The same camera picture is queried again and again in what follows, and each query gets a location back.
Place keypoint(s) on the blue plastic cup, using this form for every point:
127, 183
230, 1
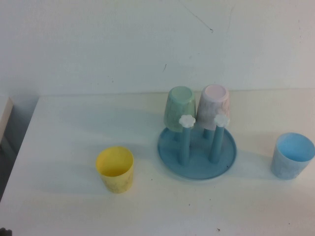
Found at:
285, 167

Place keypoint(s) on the left robot arm dark grey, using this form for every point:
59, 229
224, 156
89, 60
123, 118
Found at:
3, 233

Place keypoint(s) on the green plastic cup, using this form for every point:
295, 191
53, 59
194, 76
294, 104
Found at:
177, 108

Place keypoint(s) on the pink plastic cup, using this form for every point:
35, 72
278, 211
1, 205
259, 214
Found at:
211, 105

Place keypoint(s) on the blue cup stand with posts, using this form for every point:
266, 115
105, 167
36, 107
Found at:
197, 169

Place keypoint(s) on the yellow plastic cup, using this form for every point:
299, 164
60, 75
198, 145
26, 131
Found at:
115, 182

